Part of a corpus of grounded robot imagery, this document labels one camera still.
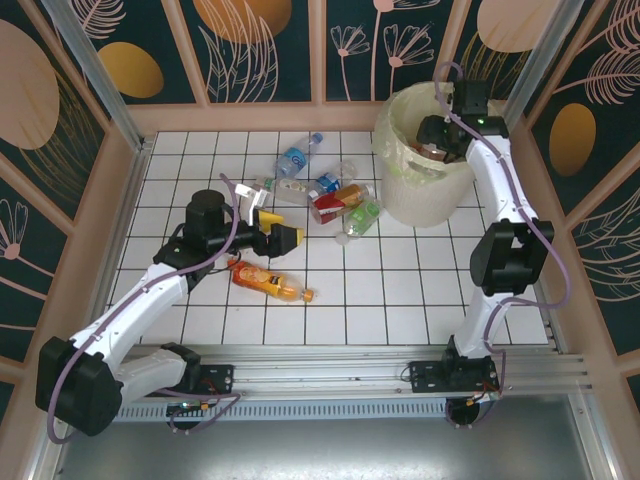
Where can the clear bottle dark blue label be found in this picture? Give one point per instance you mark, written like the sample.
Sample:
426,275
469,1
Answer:
327,182

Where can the clear bottle light blue label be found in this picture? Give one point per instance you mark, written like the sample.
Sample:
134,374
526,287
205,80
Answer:
292,162

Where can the small green-lit circuit board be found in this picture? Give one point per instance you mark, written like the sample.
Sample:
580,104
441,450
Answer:
187,406

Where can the clear bottle green label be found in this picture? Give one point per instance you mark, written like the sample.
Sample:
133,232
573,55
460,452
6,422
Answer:
362,216

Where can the aluminium side rail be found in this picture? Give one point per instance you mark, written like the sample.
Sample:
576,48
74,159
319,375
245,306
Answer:
552,320
127,200

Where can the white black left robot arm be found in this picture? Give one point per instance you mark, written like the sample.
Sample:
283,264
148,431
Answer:
135,305

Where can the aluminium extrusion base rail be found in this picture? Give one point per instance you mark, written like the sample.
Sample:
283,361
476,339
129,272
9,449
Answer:
320,372

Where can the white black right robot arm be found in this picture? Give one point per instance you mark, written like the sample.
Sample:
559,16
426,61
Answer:
500,180

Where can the grey sheet metal panel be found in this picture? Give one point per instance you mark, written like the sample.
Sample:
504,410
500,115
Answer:
320,450

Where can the aluminium frame post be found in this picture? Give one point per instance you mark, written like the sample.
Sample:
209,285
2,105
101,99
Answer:
541,65
95,65

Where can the amber tea bottle red label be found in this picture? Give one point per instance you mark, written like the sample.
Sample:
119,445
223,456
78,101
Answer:
340,200

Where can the orange juice bottle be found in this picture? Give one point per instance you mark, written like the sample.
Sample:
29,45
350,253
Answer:
260,277

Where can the cream plastic waste bin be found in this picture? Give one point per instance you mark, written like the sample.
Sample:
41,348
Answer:
415,200

